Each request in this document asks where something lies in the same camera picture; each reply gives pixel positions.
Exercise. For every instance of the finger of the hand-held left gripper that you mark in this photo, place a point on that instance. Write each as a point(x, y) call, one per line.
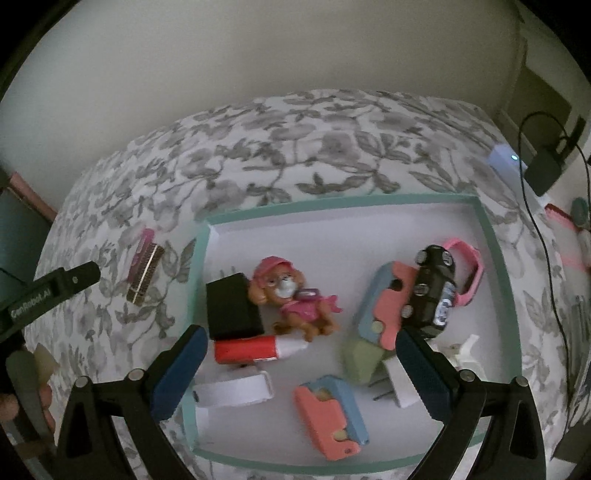
point(81, 277)

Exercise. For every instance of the pink notebook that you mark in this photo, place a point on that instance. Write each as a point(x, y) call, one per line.
point(565, 240)

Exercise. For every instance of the grey floral bedsheet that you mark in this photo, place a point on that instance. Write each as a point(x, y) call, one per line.
point(300, 138)

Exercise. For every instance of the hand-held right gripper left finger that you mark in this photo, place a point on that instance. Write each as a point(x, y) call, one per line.
point(178, 374)

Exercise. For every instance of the white plug adapter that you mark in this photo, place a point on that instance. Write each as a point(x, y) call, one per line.
point(401, 385)

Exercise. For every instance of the teal shallow cardboard box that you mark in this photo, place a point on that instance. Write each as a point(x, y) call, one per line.
point(346, 258)

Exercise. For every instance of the white plastic clip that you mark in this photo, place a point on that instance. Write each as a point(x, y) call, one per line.
point(231, 392)

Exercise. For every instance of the pink and blue toy knife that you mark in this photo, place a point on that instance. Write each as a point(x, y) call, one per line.
point(392, 304)
point(323, 415)

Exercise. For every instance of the white power bank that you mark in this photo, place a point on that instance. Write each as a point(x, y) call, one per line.
point(503, 161)

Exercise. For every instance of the black wall charger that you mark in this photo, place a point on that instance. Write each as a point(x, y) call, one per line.
point(542, 173)

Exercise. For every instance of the brown door frame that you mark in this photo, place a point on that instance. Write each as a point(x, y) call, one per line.
point(34, 196)

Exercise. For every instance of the black plug adapter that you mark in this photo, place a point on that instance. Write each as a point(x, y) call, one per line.
point(233, 307)

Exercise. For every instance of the white hair claw clip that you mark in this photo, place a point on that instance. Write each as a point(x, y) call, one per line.
point(471, 348)

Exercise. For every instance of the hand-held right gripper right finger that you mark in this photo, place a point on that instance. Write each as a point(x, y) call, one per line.
point(427, 378)

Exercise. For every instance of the white lattice furniture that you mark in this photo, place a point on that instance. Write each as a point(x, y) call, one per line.
point(545, 78)

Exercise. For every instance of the red and white tube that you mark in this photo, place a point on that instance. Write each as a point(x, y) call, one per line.
point(244, 350)

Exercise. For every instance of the green block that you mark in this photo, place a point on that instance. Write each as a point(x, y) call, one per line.
point(362, 362)

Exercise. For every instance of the dark teal door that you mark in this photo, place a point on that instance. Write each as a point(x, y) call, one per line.
point(18, 230)

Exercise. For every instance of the black toy car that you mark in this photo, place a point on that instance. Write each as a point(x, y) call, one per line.
point(429, 286)

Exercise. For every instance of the pink dog toy figure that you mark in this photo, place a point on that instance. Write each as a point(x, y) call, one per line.
point(300, 309)

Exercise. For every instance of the striped card stack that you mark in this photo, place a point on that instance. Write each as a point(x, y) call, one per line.
point(147, 274)

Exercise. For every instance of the person's left hand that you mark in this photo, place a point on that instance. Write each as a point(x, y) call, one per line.
point(8, 407)

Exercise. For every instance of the teal round lid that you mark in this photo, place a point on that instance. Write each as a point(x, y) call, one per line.
point(581, 212)

